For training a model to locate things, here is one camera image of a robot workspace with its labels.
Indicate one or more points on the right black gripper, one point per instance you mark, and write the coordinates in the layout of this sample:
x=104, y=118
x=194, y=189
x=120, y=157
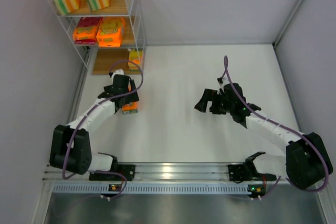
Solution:
x=215, y=102

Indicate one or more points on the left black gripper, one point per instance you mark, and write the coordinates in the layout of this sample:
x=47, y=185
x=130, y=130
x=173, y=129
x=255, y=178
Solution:
x=128, y=96

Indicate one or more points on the slim orange sponge box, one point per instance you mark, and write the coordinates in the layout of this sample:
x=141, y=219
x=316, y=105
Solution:
x=130, y=108

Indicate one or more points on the orange box with barcode label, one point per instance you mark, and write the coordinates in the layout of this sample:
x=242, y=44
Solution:
x=136, y=57

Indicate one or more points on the yellow smiley sponge orange box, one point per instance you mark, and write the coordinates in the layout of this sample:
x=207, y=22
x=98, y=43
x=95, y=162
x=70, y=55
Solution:
x=110, y=32

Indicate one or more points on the pink sponge orange box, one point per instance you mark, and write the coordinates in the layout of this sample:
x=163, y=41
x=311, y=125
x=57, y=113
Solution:
x=86, y=31

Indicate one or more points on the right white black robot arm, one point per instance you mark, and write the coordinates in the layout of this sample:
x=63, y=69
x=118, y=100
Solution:
x=304, y=160

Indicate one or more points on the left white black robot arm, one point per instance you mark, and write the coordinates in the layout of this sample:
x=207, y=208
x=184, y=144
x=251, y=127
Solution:
x=71, y=147

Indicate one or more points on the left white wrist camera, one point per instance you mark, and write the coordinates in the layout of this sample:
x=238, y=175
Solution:
x=116, y=72

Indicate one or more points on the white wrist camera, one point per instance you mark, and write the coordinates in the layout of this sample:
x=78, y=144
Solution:
x=222, y=81
x=116, y=72

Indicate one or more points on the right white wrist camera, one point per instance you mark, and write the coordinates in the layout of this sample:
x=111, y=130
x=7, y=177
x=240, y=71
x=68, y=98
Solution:
x=222, y=81

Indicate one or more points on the white wire wooden shelf unit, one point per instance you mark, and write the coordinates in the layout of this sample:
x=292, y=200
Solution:
x=101, y=60

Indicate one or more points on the aluminium mounting rail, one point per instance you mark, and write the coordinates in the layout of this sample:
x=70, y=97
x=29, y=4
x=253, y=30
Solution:
x=171, y=172

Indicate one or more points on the grey slotted cable duct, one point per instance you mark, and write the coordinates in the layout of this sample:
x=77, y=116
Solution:
x=132, y=188

